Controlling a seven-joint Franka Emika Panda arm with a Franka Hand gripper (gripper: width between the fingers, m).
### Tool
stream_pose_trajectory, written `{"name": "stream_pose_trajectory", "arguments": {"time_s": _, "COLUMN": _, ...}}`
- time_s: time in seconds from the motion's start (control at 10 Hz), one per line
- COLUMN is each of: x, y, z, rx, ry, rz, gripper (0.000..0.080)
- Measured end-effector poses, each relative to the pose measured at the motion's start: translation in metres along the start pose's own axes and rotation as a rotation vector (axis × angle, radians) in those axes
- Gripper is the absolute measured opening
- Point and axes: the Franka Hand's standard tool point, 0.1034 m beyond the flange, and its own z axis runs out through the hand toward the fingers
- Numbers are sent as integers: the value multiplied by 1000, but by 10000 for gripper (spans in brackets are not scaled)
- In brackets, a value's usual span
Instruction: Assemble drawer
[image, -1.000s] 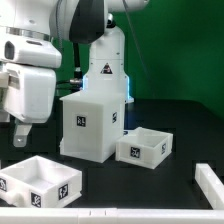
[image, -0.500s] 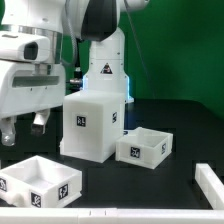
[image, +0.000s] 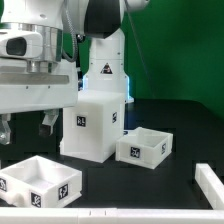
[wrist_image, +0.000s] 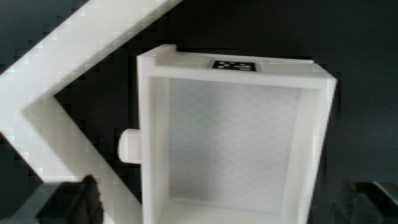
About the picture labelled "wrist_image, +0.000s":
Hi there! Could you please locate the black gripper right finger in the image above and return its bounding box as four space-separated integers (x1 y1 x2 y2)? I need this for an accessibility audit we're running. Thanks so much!
333 182 398 224

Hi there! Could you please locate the white drawer with knob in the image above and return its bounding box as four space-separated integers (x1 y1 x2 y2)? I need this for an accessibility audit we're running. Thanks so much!
119 45 336 224

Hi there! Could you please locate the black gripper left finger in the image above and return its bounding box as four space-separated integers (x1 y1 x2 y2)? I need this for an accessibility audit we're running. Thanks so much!
0 175 105 224

